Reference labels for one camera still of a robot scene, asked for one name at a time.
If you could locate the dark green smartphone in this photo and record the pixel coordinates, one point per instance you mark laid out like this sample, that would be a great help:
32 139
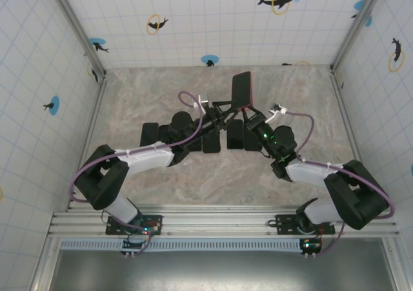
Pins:
234 136

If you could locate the red phone case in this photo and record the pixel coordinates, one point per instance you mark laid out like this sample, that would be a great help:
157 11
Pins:
251 91

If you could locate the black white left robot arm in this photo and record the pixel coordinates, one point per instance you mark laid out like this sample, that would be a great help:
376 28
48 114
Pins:
148 158

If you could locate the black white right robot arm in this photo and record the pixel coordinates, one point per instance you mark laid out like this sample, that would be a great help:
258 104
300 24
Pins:
309 173

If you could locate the controller board with green light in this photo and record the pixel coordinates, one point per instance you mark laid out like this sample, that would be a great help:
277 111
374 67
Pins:
135 244
309 246

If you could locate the grey metal sheet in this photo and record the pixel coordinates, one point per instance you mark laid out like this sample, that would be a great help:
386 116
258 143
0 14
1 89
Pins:
219 271

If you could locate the aluminium side rail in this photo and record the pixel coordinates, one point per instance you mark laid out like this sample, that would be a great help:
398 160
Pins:
349 126
94 110

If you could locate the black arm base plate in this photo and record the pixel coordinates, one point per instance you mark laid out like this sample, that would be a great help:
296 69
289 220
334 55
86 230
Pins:
111 228
290 228

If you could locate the wide aluminium mounting rail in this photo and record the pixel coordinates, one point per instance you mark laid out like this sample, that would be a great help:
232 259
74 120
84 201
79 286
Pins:
219 223

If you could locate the aluminium frame post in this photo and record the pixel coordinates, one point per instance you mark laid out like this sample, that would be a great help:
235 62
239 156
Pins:
78 29
359 21

